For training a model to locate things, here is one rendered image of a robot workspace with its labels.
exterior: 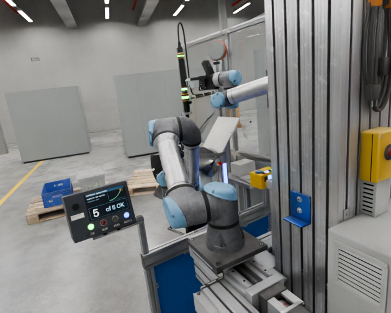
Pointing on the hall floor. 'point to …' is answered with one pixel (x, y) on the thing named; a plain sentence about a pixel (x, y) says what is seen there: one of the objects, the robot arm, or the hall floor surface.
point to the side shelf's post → (246, 197)
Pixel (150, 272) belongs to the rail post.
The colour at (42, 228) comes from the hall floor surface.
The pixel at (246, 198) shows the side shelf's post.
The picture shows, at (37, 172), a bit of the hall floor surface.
